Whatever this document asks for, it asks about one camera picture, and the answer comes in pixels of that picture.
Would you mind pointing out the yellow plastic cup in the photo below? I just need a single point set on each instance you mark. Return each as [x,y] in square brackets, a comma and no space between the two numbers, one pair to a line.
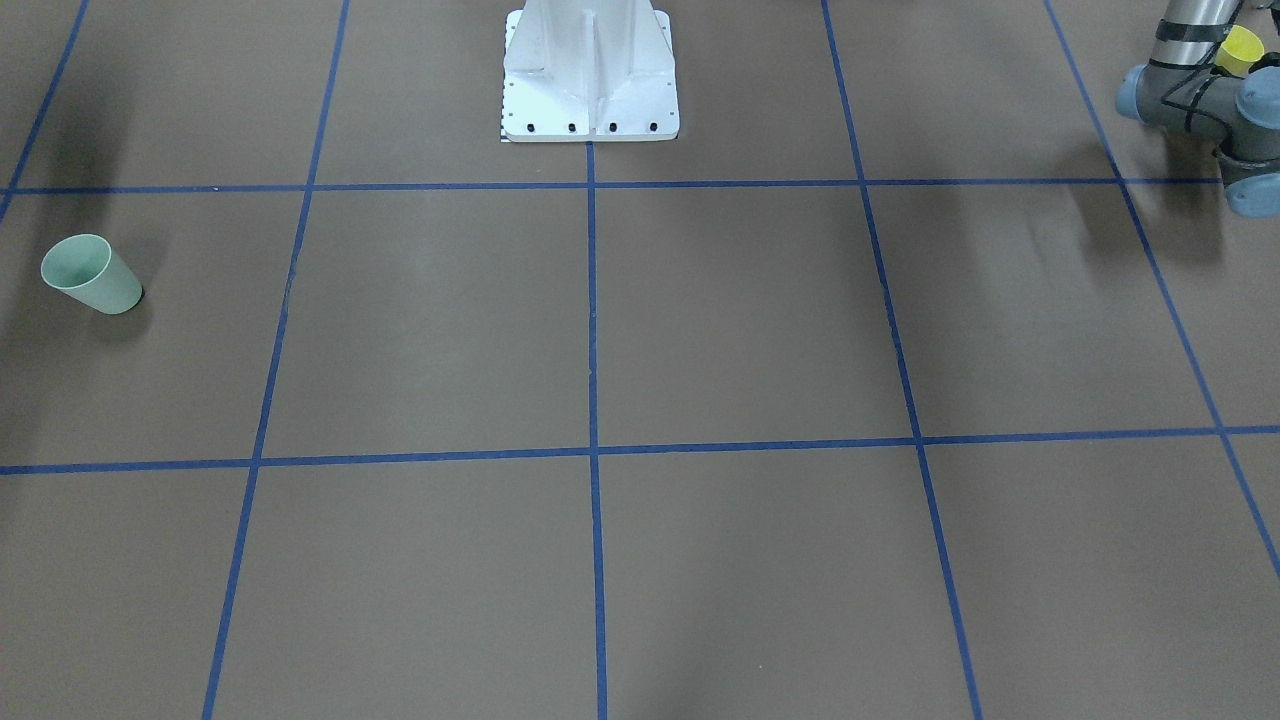
[1240,50]

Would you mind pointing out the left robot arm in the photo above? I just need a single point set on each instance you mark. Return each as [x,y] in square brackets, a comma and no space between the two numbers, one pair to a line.
[1180,90]

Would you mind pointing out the green plastic cup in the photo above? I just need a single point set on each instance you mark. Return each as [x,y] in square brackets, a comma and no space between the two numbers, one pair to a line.
[88,269]

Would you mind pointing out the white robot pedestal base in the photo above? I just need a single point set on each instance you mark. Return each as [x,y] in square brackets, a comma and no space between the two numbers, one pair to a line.
[589,72]

